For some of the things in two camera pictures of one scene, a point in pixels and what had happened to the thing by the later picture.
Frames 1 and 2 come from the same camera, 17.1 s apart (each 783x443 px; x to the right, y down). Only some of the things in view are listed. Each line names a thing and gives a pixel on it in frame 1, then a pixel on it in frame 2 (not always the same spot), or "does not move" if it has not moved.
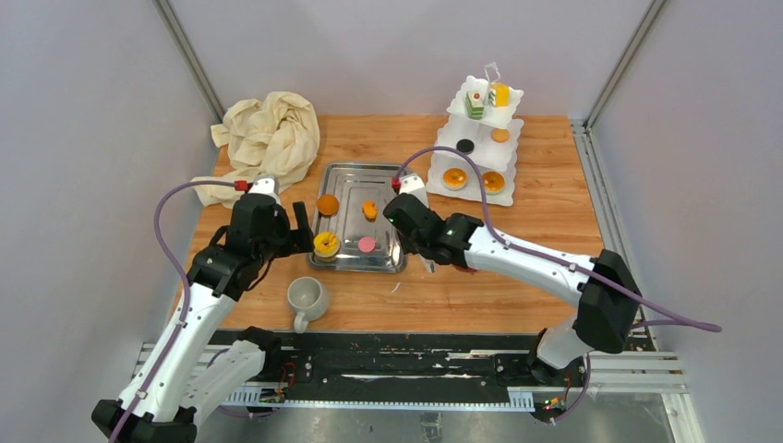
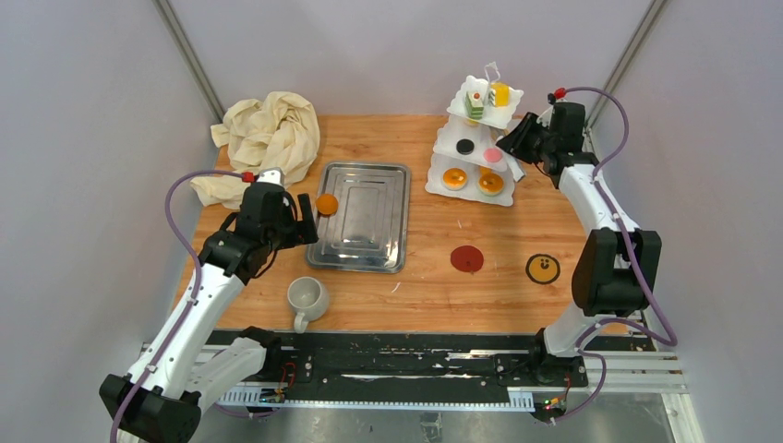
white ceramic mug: [309, 298] does not move
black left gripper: [298, 240] does not move
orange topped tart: [454, 179] does not move
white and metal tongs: [397, 255] to [516, 168]
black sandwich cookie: [465, 145] does not move
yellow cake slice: [502, 93] does not move
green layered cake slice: [474, 105] does not move
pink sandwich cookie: [367, 245] to [493, 154]
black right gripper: [408, 247] to [514, 141]
